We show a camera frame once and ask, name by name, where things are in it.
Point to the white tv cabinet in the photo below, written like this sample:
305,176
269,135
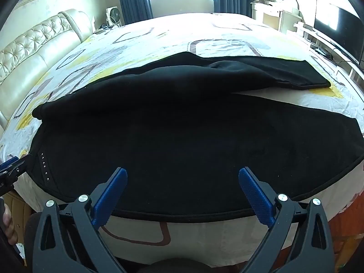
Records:
337,54

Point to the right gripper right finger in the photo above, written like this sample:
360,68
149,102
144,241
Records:
312,247

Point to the white box fan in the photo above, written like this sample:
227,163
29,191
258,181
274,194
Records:
113,16

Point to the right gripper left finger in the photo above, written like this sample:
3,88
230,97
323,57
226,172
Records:
69,240

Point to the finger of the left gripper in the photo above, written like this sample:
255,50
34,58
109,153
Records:
15,165

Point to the black pants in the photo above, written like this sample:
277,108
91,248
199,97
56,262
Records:
182,127

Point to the person left hand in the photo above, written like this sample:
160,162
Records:
9,226

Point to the cream tufted leather headboard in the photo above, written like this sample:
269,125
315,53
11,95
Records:
26,59

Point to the black flat television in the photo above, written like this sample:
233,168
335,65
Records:
343,28

